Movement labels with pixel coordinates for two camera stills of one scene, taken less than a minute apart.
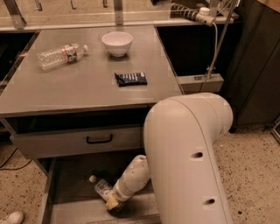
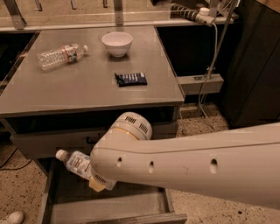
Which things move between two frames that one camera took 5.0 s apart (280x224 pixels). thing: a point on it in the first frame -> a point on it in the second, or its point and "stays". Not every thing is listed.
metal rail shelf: x=17 y=16 stays
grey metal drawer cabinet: x=86 y=92 stays
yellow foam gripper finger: x=111 y=203 -> x=95 y=185
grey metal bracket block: x=193 y=83 stays
